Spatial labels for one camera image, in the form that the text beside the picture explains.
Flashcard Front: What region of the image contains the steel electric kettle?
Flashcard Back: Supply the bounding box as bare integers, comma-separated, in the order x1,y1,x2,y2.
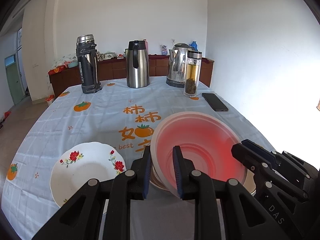
166,43,191,88

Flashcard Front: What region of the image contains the red flower white plate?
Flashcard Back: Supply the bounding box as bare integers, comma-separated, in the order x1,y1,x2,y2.
50,142,126,207

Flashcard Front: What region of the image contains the glass tea bottle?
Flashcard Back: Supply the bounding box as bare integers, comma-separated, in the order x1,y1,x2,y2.
183,50,202,98

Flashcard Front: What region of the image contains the steel carafe black handle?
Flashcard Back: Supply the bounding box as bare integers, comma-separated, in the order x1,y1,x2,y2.
125,40,150,88

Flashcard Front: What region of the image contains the pink plastic bowl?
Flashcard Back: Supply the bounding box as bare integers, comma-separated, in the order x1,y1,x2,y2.
150,112,254,196

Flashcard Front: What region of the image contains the teal basin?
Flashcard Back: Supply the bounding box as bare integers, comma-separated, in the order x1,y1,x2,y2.
67,61,78,68

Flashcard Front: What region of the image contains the pink thermos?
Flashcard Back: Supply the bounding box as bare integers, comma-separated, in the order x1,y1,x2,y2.
143,39,148,50

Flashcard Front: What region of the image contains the white orange bucket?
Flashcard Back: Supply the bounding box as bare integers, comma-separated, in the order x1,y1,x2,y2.
46,95,55,106

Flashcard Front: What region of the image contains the black smartphone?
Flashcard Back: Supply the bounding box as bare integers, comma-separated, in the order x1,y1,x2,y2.
202,93,228,112

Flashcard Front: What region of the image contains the dark wood sideboard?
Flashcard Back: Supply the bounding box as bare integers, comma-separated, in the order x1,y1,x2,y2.
49,55,214,97

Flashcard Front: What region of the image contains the stainless steel bowl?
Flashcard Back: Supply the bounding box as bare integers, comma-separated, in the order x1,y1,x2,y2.
150,168,256,195

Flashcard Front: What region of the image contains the green door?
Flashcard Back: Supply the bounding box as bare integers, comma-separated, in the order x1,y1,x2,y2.
4,54,25,105

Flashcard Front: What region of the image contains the persimmon print tablecloth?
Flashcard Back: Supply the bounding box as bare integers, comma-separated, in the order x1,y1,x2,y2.
1,77,273,239

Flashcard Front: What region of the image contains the black large thermos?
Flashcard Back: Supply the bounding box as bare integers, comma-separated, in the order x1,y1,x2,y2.
76,34,101,94

